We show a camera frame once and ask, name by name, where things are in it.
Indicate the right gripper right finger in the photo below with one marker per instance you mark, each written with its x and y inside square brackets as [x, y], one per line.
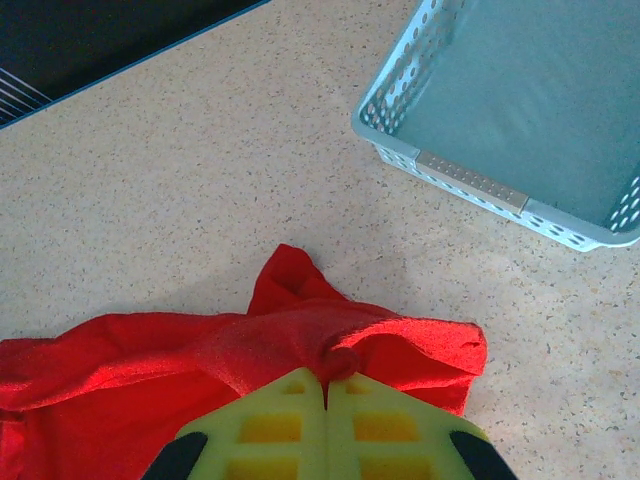
[390, 435]

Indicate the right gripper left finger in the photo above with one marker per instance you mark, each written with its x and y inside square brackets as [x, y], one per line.
[270, 435]

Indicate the red t-shirt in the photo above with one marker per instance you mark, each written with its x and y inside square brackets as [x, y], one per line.
[150, 360]

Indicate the light blue perforated plastic basket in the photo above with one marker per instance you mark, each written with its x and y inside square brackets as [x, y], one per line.
[525, 100]

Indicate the blue table border trim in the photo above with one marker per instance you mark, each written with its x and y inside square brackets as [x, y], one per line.
[150, 56]

